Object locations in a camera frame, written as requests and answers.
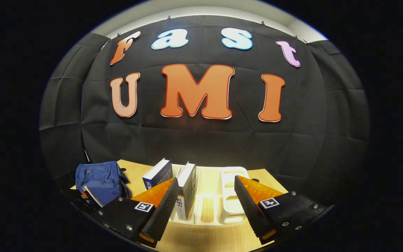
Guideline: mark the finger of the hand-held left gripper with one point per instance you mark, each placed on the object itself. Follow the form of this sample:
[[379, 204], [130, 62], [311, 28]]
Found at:
[[91, 197]]

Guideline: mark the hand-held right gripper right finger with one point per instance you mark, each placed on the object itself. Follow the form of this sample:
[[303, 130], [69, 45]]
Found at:
[[250, 213]]

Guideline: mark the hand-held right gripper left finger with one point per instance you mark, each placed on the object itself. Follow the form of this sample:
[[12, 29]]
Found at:
[[164, 210]]

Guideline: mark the blue schoolbag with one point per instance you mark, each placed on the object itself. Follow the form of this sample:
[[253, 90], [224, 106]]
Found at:
[[100, 178]]

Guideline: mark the white bookshelf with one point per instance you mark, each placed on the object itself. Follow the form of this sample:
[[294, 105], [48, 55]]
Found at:
[[231, 196]]

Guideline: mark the portrait cover book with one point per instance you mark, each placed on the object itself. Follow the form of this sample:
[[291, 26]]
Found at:
[[186, 189]]

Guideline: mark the blue cover book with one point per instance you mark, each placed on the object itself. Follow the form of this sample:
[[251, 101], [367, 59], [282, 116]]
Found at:
[[157, 175]]

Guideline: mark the black backdrop cloth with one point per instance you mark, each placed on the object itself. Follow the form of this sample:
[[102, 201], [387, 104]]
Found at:
[[201, 140]]

